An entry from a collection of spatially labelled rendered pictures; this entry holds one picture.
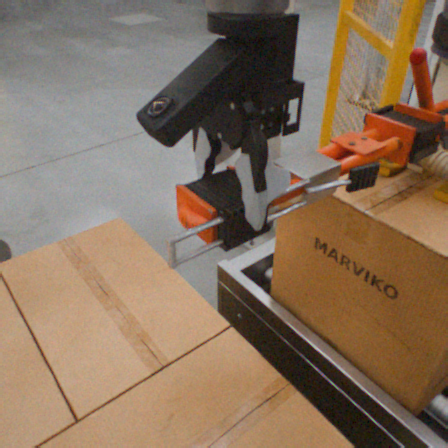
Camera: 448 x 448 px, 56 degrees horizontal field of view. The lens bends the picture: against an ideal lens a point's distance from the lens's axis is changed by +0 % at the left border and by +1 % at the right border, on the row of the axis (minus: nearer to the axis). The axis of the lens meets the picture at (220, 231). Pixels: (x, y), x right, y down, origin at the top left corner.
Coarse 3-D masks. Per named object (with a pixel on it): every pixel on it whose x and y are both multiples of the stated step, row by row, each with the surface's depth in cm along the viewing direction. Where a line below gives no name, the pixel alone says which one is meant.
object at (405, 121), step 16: (368, 112) 67; (384, 112) 68; (400, 112) 69; (416, 112) 67; (432, 112) 65; (368, 128) 66; (384, 128) 64; (400, 128) 62; (416, 128) 63; (432, 128) 62; (416, 144) 63; (432, 144) 65; (400, 160) 63; (416, 160) 63
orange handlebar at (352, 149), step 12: (444, 108) 74; (444, 120) 68; (348, 132) 63; (360, 132) 64; (372, 132) 64; (336, 144) 60; (348, 144) 59; (360, 144) 60; (372, 144) 60; (384, 144) 60; (396, 144) 61; (336, 156) 60; (348, 156) 58; (360, 156) 58; (372, 156) 59; (384, 156) 61; (348, 168) 56; (300, 192) 52; (276, 204) 50; (180, 216) 47; (192, 216) 46
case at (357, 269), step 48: (336, 192) 76; (384, 192) 76; (432, 192) 76; (288, 240) 91; (336, 240) 79; (384, 240) 70; (432, 240) 65; (288, 288) 98; (336, 288) 84; (384, 288) 74; (432, 288) 66; (336, 336) 90; (384, 336) 78; (432, 336) 70; (384, 384) 83; (432, 384) 77
